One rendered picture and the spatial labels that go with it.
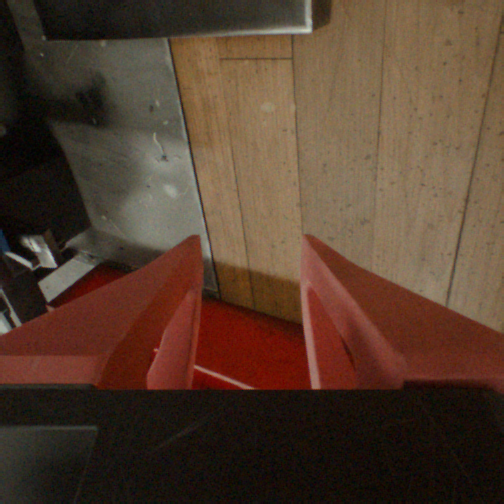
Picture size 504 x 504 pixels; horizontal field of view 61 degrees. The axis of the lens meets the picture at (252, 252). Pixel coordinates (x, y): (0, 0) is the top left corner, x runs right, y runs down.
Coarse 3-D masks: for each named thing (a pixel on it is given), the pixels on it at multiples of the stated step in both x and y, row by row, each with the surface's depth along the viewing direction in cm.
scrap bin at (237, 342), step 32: (96, 288) 35; (224, 320) 30; (256, 320) 30; (224, 352) 28; (256, 352) 28; (288, 352) 27; (192, 384) 40; (224, 384) 38; (256, 384) 26; (288, 384) 25
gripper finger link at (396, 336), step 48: (336, 288) 8; (384, 288) 8; (336, 336) 11; (384, 336) 6; (432, 336) 6; (480, 336) 6; (336, 384) 11; (384, 384) 6; (432, 384) 5; (480, 384) 5
